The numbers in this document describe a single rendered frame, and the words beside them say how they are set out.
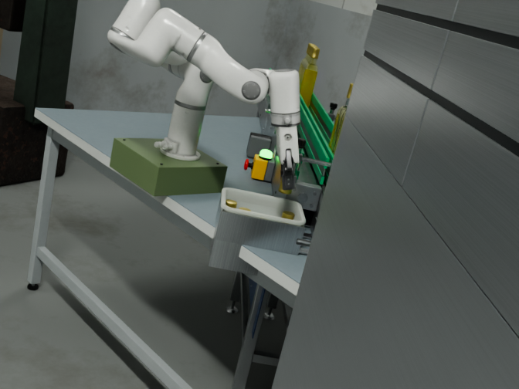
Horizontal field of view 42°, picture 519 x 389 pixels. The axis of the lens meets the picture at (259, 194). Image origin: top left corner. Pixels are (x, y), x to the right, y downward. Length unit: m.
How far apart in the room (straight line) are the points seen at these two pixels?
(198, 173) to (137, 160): 0.18
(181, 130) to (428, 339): 1.57
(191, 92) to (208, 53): 0.34
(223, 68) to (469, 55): 1.12
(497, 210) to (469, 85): 0.13
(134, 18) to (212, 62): 0.25
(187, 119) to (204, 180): 0.19
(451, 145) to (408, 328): 0.16
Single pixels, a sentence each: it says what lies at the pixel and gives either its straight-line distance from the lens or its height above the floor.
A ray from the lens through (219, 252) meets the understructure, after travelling 1.76.
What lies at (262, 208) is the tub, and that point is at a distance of 1.88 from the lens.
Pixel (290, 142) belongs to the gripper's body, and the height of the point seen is 1.03.
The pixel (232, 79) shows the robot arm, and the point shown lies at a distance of 1.65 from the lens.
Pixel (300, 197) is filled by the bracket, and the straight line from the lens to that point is 1.91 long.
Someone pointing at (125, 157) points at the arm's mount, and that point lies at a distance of 2.08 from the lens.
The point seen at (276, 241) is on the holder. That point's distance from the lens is 1.75.
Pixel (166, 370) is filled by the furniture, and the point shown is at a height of 0.20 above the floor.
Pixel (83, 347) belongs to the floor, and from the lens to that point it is 2.62.
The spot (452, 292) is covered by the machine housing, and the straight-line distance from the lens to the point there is 0.52.
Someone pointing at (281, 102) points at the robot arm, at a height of 1.12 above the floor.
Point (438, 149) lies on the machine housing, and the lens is 0.60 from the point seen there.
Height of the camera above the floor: 1.40
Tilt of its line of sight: 17 degrees down
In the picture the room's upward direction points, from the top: 13 degrees clockwise
